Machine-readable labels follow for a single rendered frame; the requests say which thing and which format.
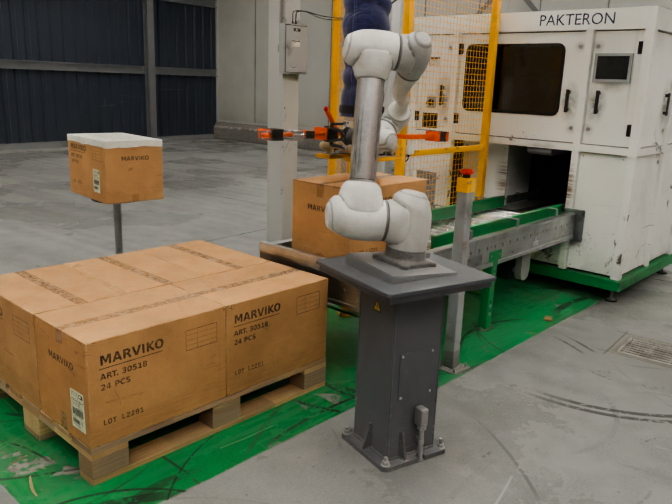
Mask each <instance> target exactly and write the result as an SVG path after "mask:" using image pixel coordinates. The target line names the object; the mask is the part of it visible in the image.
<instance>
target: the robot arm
mask: <svg viewBox="0 0 672 504"><path fill-rule="evenodd" d="M431 53H432V44H431V38H430V36H429V35H428V34H427V33H425V32H422V31H416V32H412V33H410V35H409V34H397V33H393V32H390V31H384V30H374V29H363V30H358V31H355V32H353V33H350V34H348V35H347V36H346V38H345V41H344V45H343V50H342V56H343V58H344V61H345V62H346V63H347V64H348V65H350V66H352V69H353V73H354V76H355V78H356V80H357V87H356V98H355V110H354V125H353V128H350V127H348V124H349V122H348V121H344V122H342V123H339V122H330V126H324V128H328V129H331V130H334V131H337V132H339V133H341V137H340V138H338V139H331V140H328V138H327V140H324V142H329V146H331V147H336V148H341V149H342V150H347V149H348V148H347V146H348V145H352V148H351V160H350V172H349V181H346V182H345V183H344V184H343V185H342V186H341V189H340V192H339V194H338V195H334V196H333V197H332V198H331V199H330V200H329V201H328V203H327V205H326V208H325V222H326V226H327V228H329V229H330V230H331V231H333V232H335V233H336V234H338V235H341V236H343V237H346V238H349V239H353V240H361V241H383V242H386V248H385V252H382V253H374V254H373V256H372V258H374V259H378V260H381V261H383V262H385V263H388V264H390V265H393V266H395V267H398V268H399V269H401V270H410V269H417V268H426V267H436V262H434V261H431V260H429V259H428V258H430V252H427V251H426V250H427V245H428V242H429V237H430V231H431V221H432V213H431V206H430V202H429V200H428V198H427V196H426V194H424V193H422V192H419V191H415V190H410V189H403V190H400V191H398V192H396V193H395V194H394V195H393V198H392V199H389V200H383V197H382V190H381V188H380V187H379V185H378V184H377V183H376V174H377V163H378V152H386V151H391V150H393V149H394V148H395V147H396V146H397V143H398V137H397V134H398V133H399V132H400V131H401V130H402V129H403V128H404V127H405V126H406V125H407V123H408V122H409V120H410V118H411V116H412V108H411V106H410V105H409V96H408V92H409V90H410V89H411V88H412V87H413V85H414V84H415V83H416V82H417V81H418V80H419V78H420V77H421V75H422V74H423V73H424V71H425V70H426V68H427V66H428V63H429V61H430V58H431ZM391 70H392V71H396V74H395V80H394V84H393V89H392V97H393V99H394V100H395V102H392V103H391V104H390V105H389V106H388V108H387V109H386V110H385V112H384V113H383V114H382V106H383V95H384V84H385V81H386V80H387V79H388V77H389V74H390V72H391ZM334 125H343V126H345V127H346V128H344V129H343V130H342V129H339V128H337V127H334ZM337 141H342V142H343V143H344V144H345V145H338V144H333V142H337Z"/></svg>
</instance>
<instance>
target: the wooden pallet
mask: <svg viewBox="0 0 672 504"><path fill-rule="evenodd" d="M325 373H326V358H323V359H320V360H318V361H315V362H313V363H310V364H308V365H305V366H303V367H300V368H298V369H295V370H293V371H290V372H287V373H285V374H282V375H280V376H277V377H275V378H272V379H270V380H267V381H265V382H262V383H260V384H257V385H254V386H252V387H249V388H247V389H244V390H242V391H239V392H237V393H234V394H232V395H229V396H226V397H224V398H222V399H219V400H216V401H214V402H211V403H209V404H206V405H204V406H201V407H199V408H196V409H194V410H191V411H189V412H186V413H183V414H181V415H178V416H176V417H173V418H171V419H168V420H166V421H163V422H161V423H158V424H156V425H153V426H151V427H148V428H145V429H143V430H140V431H138V432H135V433H133V434H130V435H128V436H125V437H123V438H120V439H118V440H115V441H112V442H110V443H107V444H105V445H102V446H100V447H97V448H95V449H92V450H91V449H90V448H88V447H87V446H86V445H85V444H83V443H82V442H81V441H80V440H78V439H77V438H76V437H74V436H73V435H72V434H71V433H69V432H68V431H67V430H65V429H64V428H63V427H62V426H60V425H59V424H58V423H57V422H55V421H54V420H53V419H51V418H50V417H49V416H48V415H46V414H45V413H44V412H42V410H40V409H39V408H37V407H36V406H35V405H34V404H32V403H31V402H30V401H28V400H27V399H26V398H25V397H23V396H22V395H21V394H19V393H18V392H17V391H16V390H14V389H13V388H12V387H10V386H9V385H8V384H7V383H5V382H4V381H3V380H2V379H0V399H2V398H5V397H8V396H11V397H12V398H13V399H15V400H16V401H17V402H18V403H20V404H21V405H22V406H23V413H24V423H25V424H24V425H25V429H26V430H28V431H29V432H30V433H31V434H32V435H33V436H35V437H36V438H37V439H38V440H39V441H42V440H45V439H48V438H51V437H53V436H56V435H59V436H61V437H62V438H63V439H64V440H66V441H67V442H68V443H69V444H71V445H72V446H73V447H74V448H75V449H77V450H78V451H79V466H80V476H82V477H83V478H84V479H85V480H86V481H87V482H89V483H90V484H91V485H92V486H96V485H98V484H100V483H102V482H105V481H107V480H109V479H112V478H114V477H116V476H119V475H121V474H123V473H125V472H128V471H130V470H132V469H135V468H137V467H139V466H141V465H144V464H146V463H148V462H151V461H153V460H155V459H157V458H160V457H162V456H164V455H167V454H169V453H171V452H173V451H176V450H178V449H180V448H183V447H185V446H187V445H189V444H192V443H194V442H196V441H199V440H201V439H203V438H205V437H208V436H210V435H212V434H215V433H217V432H219V431H221V430H224V429H226V428H228V427H231V426H233V425H235V424H237V423H240V422H242V421H244V420H247V419H249V418H251V417H253V416H256V415H258V414H260V413H263V412H265V411H267V410H269V409H272V408H274V407H276V406H279V405H281V404H283V403H285V402H288V401H290V400H292V399H295V398H297V397H299V396H301V395H304V394H306V393H308V392H311V391H313V390H315V389H317V388H320V387H322V386H324V385H325ZM287 377H290V384H288V385H285V386H283V387H280V388H278V389H275V390H273V391H271V392H268V393H266V394H263V395H261V396H258V397H256V398H254V399H251V400H249V401H246V402H244V403H241V404H240V396H242V395H245V394H247V393H250V392H252V391H255V390H257V389H260V388H262V387H265V386H267V385H270V384H272V383H275V382H277V381H280V380H282V379H285V378H287ZM198 413H199V421H198V422H195V423H193V424H190V425H188V426H186V427H183V428H181V429H178V430H176V431H174V432H171V433H169V434H166V435H164V436H161V437H159V438H157V439H154V440H152V441H149V442H147V443H144V444H142V445H140V446H137V447H135V448H132V449H130V450H129V448H128V441H130V440H133V439H135V438H138V437H140V436H143V435H145V434H148V433H150V432H153V431H155V430H158V429H160V428H163V427H165V426H168V425H170V424H173V423H175V422H178V421H180V420H183V419H185V418H188V417H190V416H193V415H195V414H198Z"/></svg>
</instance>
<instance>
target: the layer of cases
mask: <svg viewBox="0 0 672 504"><path fill-rule="evenodd" d="M327 293H328V278H325V277H322V276H319V275H315V274H312V273H309V272H305V271H302V270H299V269H295V268H292V267H289V266H285V265H282V264H279V263H275V262H272V261H269V260H265V259H262V258H259V257H255V256H252V255H249V254H245V253H242V252H239V251H236V250H232V249H229V248H226V247H222V246H219V245H216V244H212V243H209V242H206V241H202V240H196V241H190V242H185V243H179V244H173V245H168V246H162V247H156V248H150V249H145V250H139V251H133V252H128V253H122V254H116V255H111V256H105V257H99V258H94V259H88V260H82V261H76V262H71V263H65V264H63V265H62V264H59V265H54V266H48V267H42V268H37V269H31V270H25V271H20V272H14V273H8V274H3V275H0V379H2V380H3V381H4V382H5V383H7V384H8V385H9V386H10V387H12V388H13V389H14V390H16V391H17V392H18V393H19V394H21V395H22V396H23V397H25V398H26V399H27V400H28V401H30V402H31V403H32V404H34V405H35V406H36V407H37V408H39V409H40V410H42V412H44V413H45V414H46V415H48V416H49V417H50V418H51V419H53V420H54V421H55V422H57V423H58V424H59V425H60V426H62V427H63V428H64V429H65V430H67V431H68V432H69V433H71V434H72V435H73V436H74V437H76V438H77V439H78V440H80V441H81V442H82V443H83V444H85V445H86V446H87V447H88V448H90V449H91V450H92V449H95V448H97V447H100V446H102V445H105V444H107V443H110V442H112V441H115V440H118V439H120V438H123V437H125V436H128V435H130V434H133V433H135V432H138V431H140V430H143V429H145V428H148V427H151V426H153V425H156V424H158V423H161V422H163V421H166V420H168V419H171V418H173V417H176V416H178V415H181V414H183V413H186V412H189V411H191V410H194V409H196V408H199V407H201V406H204V405H206V404H209V403H211V402H214V401H216V400H219V399H222V398H224V397H226V396H229V395H232V394H234V393H237V392H239V391H242V390H244V389H247V388H249V387H252V386H254V385H257V384H260V383H262V382H265V381H267V380H270V379H272V378H275V377H277V376H280V375H282V374H285V373H287V372H290V371H293V370H295V369H298V368H300V367H303V366H305V365H308V364H310V363H313V362H315V361H318V360H320V359H323V358H325V353H326V323H327Z"/></svg>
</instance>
